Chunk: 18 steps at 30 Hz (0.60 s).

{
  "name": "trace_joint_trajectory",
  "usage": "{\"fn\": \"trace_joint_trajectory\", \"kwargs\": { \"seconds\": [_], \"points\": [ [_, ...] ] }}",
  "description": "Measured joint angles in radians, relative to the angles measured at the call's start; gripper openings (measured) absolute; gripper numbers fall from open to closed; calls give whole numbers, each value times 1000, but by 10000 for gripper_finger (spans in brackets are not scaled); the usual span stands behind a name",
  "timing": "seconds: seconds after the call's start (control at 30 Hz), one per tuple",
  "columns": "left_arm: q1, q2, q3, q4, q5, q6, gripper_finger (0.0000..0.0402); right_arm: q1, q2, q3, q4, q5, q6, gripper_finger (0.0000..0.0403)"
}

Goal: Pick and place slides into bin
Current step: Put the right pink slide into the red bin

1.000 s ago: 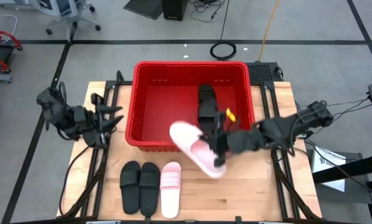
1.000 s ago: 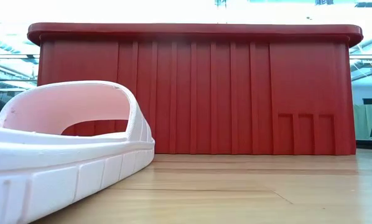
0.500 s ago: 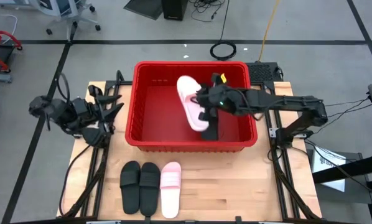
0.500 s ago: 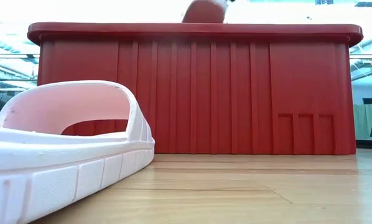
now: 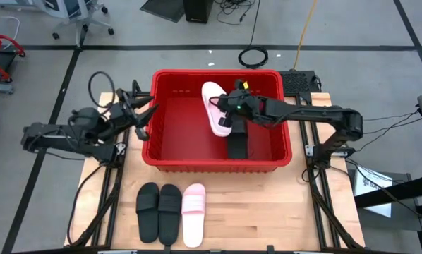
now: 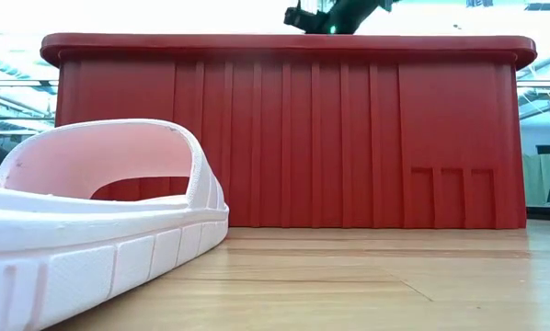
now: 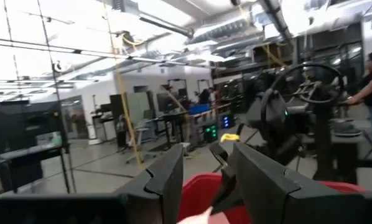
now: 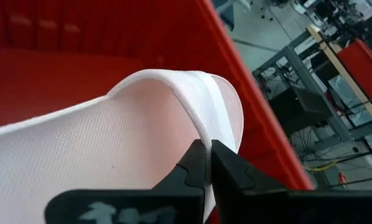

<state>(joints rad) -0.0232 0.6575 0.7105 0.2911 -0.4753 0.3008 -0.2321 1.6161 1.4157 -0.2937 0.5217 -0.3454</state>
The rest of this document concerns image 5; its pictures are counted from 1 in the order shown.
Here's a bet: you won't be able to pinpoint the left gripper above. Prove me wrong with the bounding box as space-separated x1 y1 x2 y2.
103 87 160 143

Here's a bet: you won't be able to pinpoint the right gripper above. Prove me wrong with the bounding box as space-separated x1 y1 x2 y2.
216 79 265 128

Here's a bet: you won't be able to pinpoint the pink slide sandal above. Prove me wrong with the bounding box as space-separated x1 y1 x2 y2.
181 183 207 248
200 81 233 138

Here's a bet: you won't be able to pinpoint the black slide sandal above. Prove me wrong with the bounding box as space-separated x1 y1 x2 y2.
227 118 249 160
157 183 183 247
135 182 161 244

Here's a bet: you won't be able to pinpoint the red plastic bin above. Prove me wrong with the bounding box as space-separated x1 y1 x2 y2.
141 68 293 174

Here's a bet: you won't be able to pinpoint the black vented power box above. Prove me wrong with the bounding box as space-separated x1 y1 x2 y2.
278 69 321 95

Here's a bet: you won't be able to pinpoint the dark grey floor mat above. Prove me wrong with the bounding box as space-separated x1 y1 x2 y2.
139 0 186 24

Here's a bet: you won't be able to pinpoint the black computer tower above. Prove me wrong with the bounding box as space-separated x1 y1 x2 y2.
182 0 215 25

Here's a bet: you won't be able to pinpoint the grey office chair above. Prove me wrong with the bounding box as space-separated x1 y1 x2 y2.
32 0 115 47

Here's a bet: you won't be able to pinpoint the white paper sign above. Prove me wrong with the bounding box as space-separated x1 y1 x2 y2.
353 165 394 218

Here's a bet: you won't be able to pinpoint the black beam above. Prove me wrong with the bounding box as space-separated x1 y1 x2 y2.
354 172 422 209

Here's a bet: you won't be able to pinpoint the coiled black cable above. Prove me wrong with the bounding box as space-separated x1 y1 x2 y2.
237 45 270 70

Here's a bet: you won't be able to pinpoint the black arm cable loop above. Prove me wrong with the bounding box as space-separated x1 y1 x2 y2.
88 71 117 109

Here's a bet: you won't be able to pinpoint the tangled black floor cables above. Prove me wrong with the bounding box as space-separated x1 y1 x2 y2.
214 0 258 26

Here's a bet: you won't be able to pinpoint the long yellow floor cable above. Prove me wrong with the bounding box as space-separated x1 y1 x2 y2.
292 0 318 71

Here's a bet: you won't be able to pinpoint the black left aluminium frame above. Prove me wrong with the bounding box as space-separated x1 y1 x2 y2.
64 79 152 248

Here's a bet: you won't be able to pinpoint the black aluminium frame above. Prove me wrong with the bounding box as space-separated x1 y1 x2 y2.
291 90 366 250
64 79 152 248

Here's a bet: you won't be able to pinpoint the black right aluminium frame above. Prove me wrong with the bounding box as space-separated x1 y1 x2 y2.
291 90 366 250

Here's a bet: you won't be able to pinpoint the long black table cable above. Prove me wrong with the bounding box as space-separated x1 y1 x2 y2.
66 164 104 247

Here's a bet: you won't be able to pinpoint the white floor cable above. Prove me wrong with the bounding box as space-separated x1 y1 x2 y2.
0 16 21 50

